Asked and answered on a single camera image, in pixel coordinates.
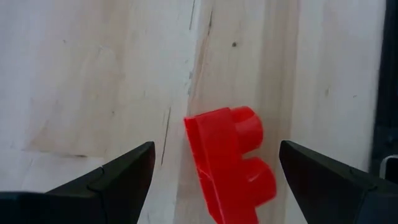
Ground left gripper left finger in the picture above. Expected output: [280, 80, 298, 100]
[0, 141, 156, 224]

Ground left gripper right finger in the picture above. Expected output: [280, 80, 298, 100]
[279, 140, 398, 224]

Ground red two-stud block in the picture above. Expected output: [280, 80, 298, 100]
[183, 106, 277, 224]

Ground black aluminium frame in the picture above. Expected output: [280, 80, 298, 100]
[369, 0, 398, 184]

